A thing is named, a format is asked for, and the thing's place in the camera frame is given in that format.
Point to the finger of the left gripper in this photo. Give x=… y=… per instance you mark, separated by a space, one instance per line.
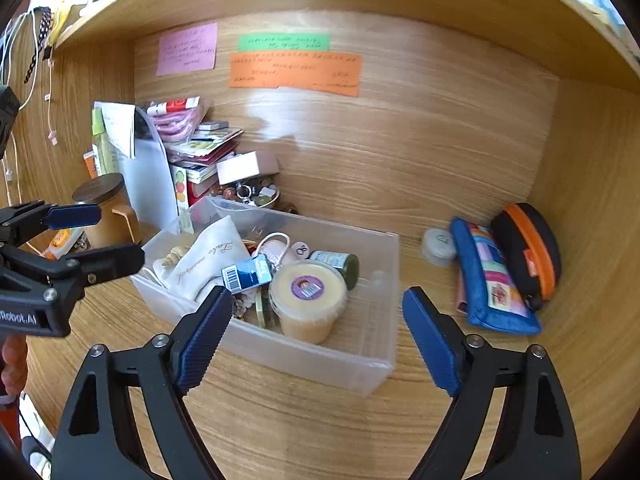
x=65 y=217
x=95 y=264

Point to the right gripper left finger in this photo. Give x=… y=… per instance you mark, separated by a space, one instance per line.
x=98 y=436

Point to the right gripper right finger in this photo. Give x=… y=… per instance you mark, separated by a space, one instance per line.
x=535 y=437

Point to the white drawstring pouch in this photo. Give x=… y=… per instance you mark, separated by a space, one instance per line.
x=192 y=272

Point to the small blue barcode packet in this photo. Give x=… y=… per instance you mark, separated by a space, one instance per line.
x=248 y=274

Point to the pink round case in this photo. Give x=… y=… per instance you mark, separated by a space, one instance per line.
x=277 y=252

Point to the round clear tub yellow contents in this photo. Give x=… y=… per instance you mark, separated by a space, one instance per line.
x=308 y=298

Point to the dark green spray bottle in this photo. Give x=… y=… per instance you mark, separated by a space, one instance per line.
x=346 y=264

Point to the gold sunscreen bottle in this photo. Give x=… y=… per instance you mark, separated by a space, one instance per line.
x=265 y=316

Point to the person's left hand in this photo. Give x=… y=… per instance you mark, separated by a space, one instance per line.
x=14 y=355

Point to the white orange glue tube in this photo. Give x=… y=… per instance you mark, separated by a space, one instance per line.
x=62 y=243

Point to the brown ceramic mug with lid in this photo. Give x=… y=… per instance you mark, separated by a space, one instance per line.
x=119 y=223

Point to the blue patchwork zip pouch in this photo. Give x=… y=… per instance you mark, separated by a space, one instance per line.
x=491 y=299

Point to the fruit pattern box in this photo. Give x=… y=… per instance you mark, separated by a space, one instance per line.
x=178 y=175

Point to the pink flat wallet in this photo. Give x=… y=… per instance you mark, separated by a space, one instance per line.
x=461 y=304

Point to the stack of books and packets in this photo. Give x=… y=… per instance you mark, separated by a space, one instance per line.
x=200 y=152

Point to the black orange round case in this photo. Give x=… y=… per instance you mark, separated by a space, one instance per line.
x=531 y=252

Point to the small white cardboard box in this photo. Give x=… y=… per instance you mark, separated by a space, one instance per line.
x=246 y=166

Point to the white bowl of trinkets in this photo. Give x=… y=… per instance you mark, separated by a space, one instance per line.
x=259 y=192

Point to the small white round container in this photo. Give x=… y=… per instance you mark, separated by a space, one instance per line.
x=437 y=247

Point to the pink sticky note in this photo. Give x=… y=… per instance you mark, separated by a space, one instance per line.
x=188 y=50

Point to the clear plastic storage bin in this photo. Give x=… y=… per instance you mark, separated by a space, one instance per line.
x=360 y=352

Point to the green sticky note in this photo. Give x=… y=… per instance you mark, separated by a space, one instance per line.
x=261 y=41

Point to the orange sticky note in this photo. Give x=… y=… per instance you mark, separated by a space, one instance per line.
x=326 y=71

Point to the pink coiled cable pack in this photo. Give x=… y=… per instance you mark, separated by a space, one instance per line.
x=176 y=120

